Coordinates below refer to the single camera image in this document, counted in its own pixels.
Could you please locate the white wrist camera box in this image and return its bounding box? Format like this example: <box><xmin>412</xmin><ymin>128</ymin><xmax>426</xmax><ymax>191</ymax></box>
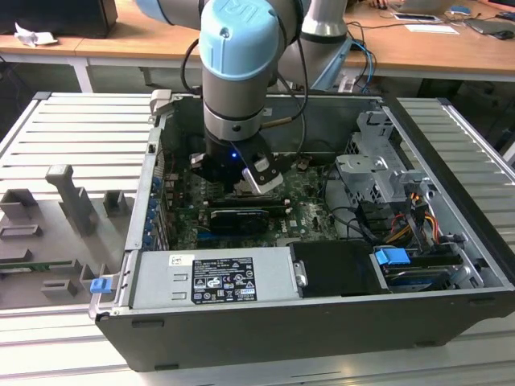
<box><xmin>240</xmin><ymin>154</ymin><xmax>283</xmax><ymax>195</ymax></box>

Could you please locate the hard disk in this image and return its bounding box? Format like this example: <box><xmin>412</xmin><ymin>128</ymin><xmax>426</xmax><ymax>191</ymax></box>
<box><xmin>380</xmin><ymin>263</ymin><xmax>454</xmax><ymax>293</ymax></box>

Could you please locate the blue cable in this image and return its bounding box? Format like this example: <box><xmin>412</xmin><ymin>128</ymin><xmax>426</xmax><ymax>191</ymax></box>
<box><xmin>352</xmin><ymin>39</ymin><xmax>378</xmax><ymax>88</ymax></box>

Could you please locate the blue grey slanted panel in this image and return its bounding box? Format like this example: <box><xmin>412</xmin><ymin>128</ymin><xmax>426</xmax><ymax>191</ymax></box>
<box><xmin>311</xmin><ymin>38</ymin><xmax>355</xmax><ymax>92</ymax></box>

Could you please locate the black camera cable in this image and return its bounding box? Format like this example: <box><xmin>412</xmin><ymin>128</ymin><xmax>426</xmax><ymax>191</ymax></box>
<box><xmin>180</xmin><ymin>7</ymin><xmax>311</xmax><ymax>156</ymax></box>

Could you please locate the blue disk carrier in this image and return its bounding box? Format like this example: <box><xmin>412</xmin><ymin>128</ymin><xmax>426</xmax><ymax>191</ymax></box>
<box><xmin>373</xmin><ymin>248</ymin><xmax>412</xmax><ymax>267</ymax></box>

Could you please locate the black graphics card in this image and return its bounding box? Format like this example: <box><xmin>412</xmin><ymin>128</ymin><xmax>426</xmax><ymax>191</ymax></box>
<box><xmin>208</xmin><ymin>207</ymin><xmax>270</xmax><ymax>237</ymax></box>

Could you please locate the grey case latch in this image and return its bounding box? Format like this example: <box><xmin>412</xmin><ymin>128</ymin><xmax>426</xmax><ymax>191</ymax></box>
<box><xmin>148</xmin><ymin>88</ymin><xmax>175</xmax><ymax>118</ymax></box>

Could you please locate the grey laptop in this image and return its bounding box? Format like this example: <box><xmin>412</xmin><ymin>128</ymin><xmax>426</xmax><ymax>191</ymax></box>
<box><xmin>392</xmin><ymin>0</ymin><xmax>458</xmax><ymax>15</ymax></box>

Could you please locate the silver drive cage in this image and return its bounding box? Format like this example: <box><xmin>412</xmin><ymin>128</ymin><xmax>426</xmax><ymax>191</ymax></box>
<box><xmin>334</xmin><ymin>111</ymin><xmax>438</xmax><ymax>210</ymax></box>

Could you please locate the open PC case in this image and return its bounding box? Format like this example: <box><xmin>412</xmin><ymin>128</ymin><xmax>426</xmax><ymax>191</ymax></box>
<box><xmin>94</xmin><ymin>90</ymin><xmax>515</xmax><ymax>373</ymax></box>

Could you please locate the green RAM stick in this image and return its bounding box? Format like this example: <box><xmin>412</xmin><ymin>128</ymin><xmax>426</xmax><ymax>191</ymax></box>
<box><xmin>0</xmin><ymin>260</ymin><xmax>77</xmax><ymax>271</ymax></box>

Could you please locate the black RAM slot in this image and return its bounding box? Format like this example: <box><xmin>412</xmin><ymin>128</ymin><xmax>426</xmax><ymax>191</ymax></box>
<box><xmin>210</xmin><ymin>203</ymin><xmax>291</xmax><ymax>210</ymax></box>
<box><xmin>212</xmin><ymin>197</ymin><xmax>287</xmax><ymax>203</ymax></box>
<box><xmin>208</xmin><ymin>205</ymin><xmax>293</xmax><ymax>215</ymax></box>
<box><xmin>211</xmin><ymin>199</ymin><xmax>291</xmax><ymax>207</ymax></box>

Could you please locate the green motherboard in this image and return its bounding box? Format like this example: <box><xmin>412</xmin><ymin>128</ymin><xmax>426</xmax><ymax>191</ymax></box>
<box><xmin>160</xmin><ymin>154</ymin><xmax>363</xmax><ymax>250</ymax></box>

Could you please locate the silver power supply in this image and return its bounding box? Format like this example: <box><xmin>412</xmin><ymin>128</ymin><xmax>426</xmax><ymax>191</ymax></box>
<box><xmin>129</xmin><ymin>245</ymin><xmax>303</xmax><ymax>310</ymax></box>

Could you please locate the white paper sheet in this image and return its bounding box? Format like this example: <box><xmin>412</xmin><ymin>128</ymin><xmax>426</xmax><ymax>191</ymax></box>
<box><xmin>404</xmin><ymin>23</ymin><xmax>459</xmax><ymax>35</ymax></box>

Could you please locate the wooden desk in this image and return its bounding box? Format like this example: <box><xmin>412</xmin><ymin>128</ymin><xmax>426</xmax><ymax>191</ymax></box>
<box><xmin>0</xmin><ymin>0</ymin><xmax>515</xmax><ymax>96</ymax></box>

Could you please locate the crumpled white paper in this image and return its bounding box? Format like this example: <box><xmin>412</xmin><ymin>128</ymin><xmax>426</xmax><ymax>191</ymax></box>
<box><xmin>14</xmin><ymin>22</ymin><xmax>58</xmax><ymax>48</ymax></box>

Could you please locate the CPU socket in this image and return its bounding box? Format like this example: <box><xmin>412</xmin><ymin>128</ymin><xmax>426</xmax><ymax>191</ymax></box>
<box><xmin>223</xmin><ymin>179</ymin><xmax>283</xmax><ymax>201</ymax></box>

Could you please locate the black plastic shroud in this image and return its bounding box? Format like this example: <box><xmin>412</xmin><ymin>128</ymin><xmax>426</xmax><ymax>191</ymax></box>
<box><xmin>288</xmin><ymin>239</ymin><xmax>389</xmax><ymax>299</ymax></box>

